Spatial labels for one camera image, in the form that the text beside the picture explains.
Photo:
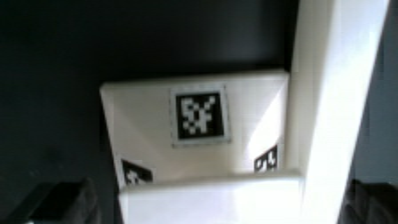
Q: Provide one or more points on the white U-shaped fence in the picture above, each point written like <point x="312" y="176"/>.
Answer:
<point x="341" y="26"/>

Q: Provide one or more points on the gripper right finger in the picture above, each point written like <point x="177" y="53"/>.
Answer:
<point x="371" y="204"/>

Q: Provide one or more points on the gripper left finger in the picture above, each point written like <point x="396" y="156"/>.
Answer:
<point x="62" y="203"/>

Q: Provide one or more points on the white lamp base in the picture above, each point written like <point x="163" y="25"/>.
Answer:
<point x="197" y="131"/>

